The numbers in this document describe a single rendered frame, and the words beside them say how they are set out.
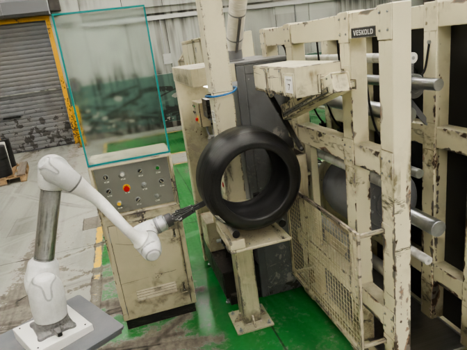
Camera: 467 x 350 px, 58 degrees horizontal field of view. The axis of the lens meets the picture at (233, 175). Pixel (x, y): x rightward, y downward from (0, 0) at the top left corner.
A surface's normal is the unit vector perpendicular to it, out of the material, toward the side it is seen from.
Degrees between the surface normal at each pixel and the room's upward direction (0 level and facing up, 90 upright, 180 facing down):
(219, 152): 55
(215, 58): 90
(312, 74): 90
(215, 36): 90
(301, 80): 90
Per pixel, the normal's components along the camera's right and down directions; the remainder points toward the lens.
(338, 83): 0.22, -0.05
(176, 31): 0.27, 0.25
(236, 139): -0.10, -0.46
